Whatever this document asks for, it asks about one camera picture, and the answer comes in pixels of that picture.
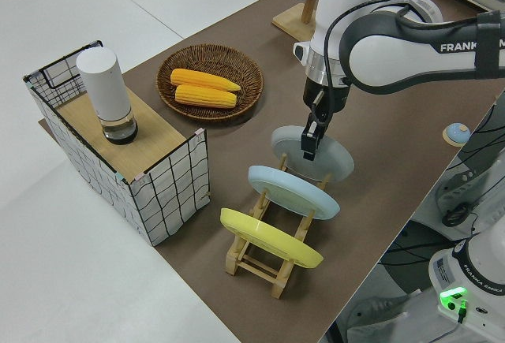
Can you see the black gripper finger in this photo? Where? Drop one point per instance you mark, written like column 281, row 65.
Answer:
column 309, row 146

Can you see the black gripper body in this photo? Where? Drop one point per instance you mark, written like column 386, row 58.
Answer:
column 325, row 96

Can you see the gray plate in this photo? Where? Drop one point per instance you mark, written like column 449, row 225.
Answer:
column 335, row 161

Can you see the light blue plate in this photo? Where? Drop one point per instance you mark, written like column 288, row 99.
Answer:
column 288, row 189

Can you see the yellow plate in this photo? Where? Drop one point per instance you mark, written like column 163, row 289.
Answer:
column 268, row 240

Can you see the wooden plate rack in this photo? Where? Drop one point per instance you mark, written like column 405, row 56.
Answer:
column 233, row 264

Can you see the wooden mug tree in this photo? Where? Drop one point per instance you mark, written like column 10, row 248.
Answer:
column 292, row 23

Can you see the brown table mat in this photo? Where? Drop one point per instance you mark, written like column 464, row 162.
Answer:
column 375, row 209

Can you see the brown wicker basket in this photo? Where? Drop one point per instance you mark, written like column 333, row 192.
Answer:
column 236, row 67

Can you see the yellow corn cob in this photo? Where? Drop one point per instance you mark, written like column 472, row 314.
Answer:
column 205, row 79
column 205, row 96

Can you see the white cylindrical bottle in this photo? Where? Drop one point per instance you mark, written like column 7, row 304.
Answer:
column 104, row 86

